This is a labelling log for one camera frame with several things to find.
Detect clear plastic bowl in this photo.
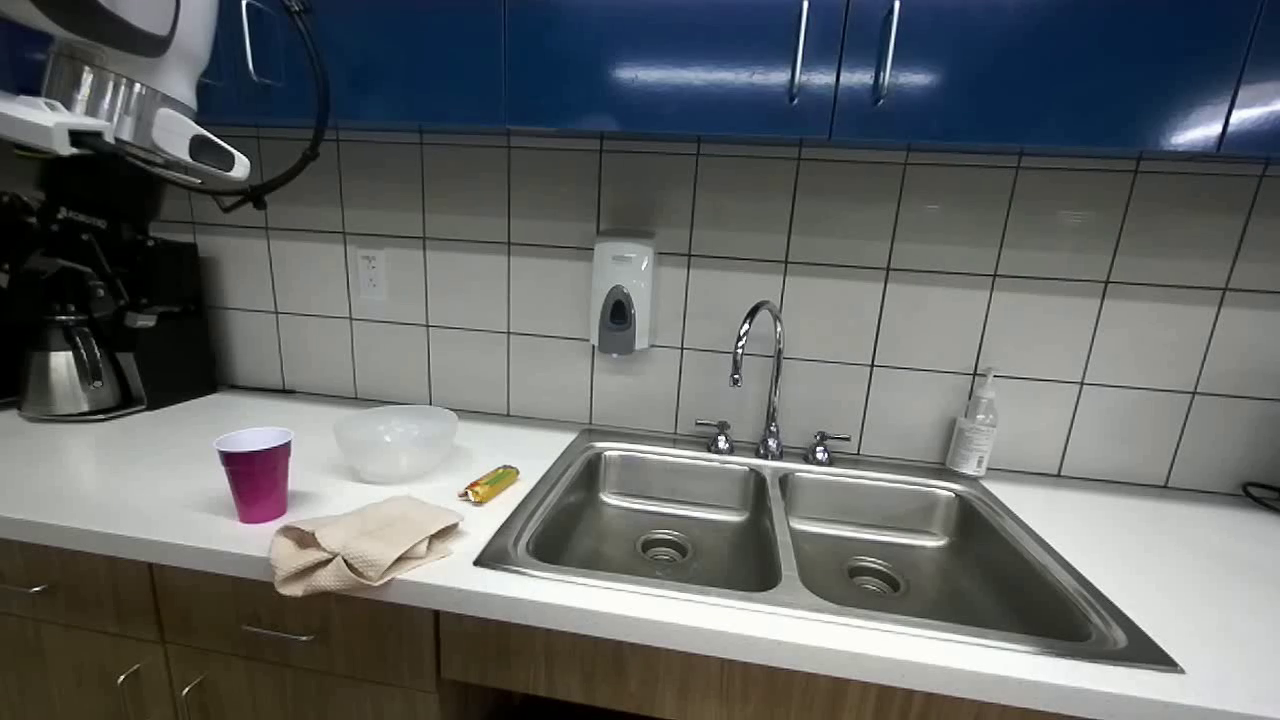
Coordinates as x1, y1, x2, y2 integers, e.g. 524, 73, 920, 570
336, 402, 460, 482

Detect black coffee maker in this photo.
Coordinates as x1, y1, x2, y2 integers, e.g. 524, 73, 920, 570
0, 154, 216, 425

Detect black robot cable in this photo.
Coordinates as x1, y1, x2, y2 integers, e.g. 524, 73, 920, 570
197, 0, 336, 216

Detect wooden lower cabinets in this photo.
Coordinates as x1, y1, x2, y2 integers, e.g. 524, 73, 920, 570
0, 540, 1043, 720

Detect chrome faucet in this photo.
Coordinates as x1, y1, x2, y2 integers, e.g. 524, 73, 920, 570
697, 301, 852, 465

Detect stainless steel double sink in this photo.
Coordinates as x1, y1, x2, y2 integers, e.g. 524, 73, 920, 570
476, 436, 1174, 672

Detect white wall soap dispenser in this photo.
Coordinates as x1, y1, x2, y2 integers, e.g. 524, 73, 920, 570
591, 241, 656, 357

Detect blue upper cabinets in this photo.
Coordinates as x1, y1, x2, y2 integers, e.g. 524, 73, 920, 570
199, 0, 1280, 159

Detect beige cloth towel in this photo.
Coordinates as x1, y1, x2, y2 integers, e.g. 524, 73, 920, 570
267, 494, 460, 594

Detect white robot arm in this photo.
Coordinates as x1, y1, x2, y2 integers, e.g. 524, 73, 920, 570
0, 0, 252, 183

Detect magenta plastic cup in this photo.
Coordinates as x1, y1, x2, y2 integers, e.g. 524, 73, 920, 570
216, 428, 293, 522

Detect white pump soap bottle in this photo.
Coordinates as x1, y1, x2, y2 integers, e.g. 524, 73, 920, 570
944, 370, 995, 476

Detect white wall outlet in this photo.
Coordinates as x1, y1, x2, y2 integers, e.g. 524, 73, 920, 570
350, 246, 388, 302

